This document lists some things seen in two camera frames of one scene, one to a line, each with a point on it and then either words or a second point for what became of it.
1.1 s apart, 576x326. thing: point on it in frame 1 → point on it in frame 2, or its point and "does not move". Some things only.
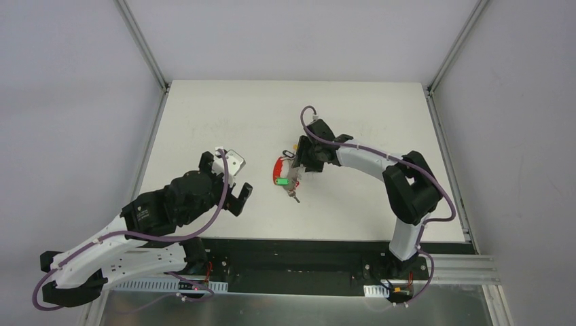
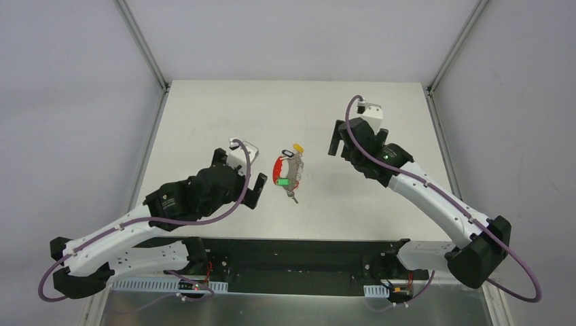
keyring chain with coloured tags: x=284 y=174 does not move
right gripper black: x=304 y=153 → x=356 y=136
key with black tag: x=288 y=153 does not move
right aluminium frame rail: x=454 y=48 does not move
